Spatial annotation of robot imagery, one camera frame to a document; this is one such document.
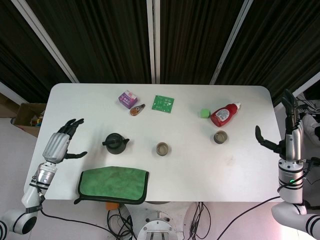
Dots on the white plastic object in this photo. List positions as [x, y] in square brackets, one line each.
[310, 125]

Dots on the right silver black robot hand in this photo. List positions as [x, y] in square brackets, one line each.
[294, 145]

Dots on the orange plastic part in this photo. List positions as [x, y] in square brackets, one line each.
[112, 206]

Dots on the green circuit board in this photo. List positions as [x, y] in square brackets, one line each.
[163, 103]

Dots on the purple cardboard box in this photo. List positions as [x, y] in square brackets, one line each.
[127, 98]

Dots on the orange correction tape dispenser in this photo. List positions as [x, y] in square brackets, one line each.
[136, 110]

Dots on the green cloth black trim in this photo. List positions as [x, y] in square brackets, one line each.
[112, 182]

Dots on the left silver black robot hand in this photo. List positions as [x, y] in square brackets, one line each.
[56, 146]

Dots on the red ketchup bottle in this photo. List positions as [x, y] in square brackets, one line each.
[222, 116]

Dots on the brown cup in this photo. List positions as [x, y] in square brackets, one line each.
[220, 138]
[163, 149]

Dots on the black pleated curtain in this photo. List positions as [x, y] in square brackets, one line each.
[287, 37]
[195, 37]
[100, 37]
[15, 50]

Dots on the black teapot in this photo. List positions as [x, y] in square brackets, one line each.
[115, 147]

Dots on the green cube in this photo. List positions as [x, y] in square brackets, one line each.
[204, 113]

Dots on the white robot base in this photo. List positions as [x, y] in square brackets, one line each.
[155, 225]

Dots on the white frame post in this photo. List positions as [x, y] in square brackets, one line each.
[47, 37]
[153, 37]
[232, 37]

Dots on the brown cardboard box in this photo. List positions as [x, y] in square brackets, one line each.
[25, 112]

